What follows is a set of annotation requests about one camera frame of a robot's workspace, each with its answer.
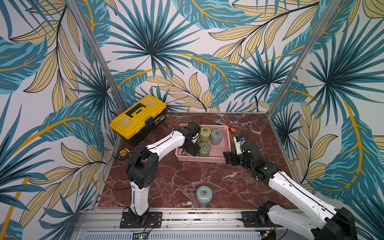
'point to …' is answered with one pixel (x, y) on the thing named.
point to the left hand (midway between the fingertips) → (190, 151)
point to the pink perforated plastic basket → (217, 151)
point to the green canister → (204, 149)
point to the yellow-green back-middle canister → (205, 134)
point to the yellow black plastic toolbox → (133, 126)
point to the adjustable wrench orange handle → (230, 129)
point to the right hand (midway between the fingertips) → (232, 150)
